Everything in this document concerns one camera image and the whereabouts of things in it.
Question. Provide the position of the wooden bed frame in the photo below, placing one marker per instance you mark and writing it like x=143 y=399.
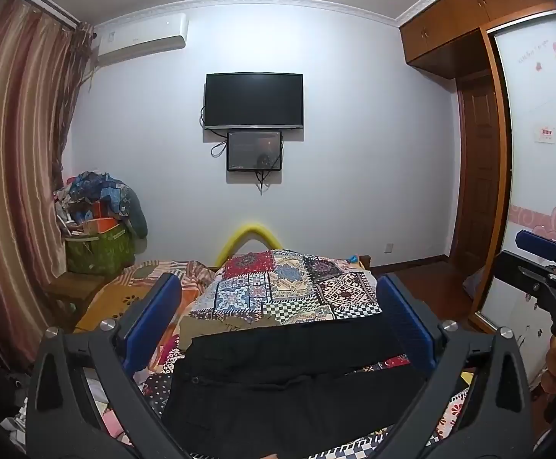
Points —
x=365 y=262

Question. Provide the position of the red and white sticker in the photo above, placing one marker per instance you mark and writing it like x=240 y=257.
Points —
x=545 y=135

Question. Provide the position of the black pants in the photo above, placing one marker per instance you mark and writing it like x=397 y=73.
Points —
x=283 y=382

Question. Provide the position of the wall-mounted television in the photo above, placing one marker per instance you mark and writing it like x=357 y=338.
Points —
x=254 y=100

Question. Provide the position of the orange floral blanket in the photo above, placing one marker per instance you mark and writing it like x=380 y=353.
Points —
x=130 y=287

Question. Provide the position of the orange box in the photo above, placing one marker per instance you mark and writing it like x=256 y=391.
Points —
x=101 y=224

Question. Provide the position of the wooden overhead cabinet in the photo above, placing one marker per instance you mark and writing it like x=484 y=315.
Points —
x=455 y=14

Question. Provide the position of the patchwork patterned quilt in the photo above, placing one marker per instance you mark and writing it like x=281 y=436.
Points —
x=283 y=287

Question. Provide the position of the wooden stool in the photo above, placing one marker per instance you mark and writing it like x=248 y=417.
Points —
x=70 y=291

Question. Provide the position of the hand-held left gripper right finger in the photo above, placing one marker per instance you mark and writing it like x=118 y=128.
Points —
x=404 y=315

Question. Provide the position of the small black monitor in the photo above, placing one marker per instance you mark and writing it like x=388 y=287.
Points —
x=254 y=150

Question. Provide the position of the yellow foam tube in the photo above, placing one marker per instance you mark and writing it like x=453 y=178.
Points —
x=248 y=233

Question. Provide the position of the striped curtain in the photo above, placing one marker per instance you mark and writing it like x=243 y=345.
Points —
x=15 y=153

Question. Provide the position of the wooden door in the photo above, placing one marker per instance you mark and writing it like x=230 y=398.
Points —
x=478 y=162

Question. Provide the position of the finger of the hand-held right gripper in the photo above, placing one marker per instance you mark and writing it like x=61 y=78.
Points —
x=538 y=246
x=517 y=272

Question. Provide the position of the white air conditioner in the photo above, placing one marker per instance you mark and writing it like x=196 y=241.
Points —
x=139 y=38

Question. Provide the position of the patterned bed sheet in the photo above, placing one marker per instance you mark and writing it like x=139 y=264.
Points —
x=450 y=411

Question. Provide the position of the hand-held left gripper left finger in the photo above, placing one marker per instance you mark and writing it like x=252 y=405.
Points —
x=156 y=315

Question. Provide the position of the green bag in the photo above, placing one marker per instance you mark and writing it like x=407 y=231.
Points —
x=99 y=253

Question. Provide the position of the pile of clothes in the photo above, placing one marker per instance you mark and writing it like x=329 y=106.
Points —
x=106 y=196

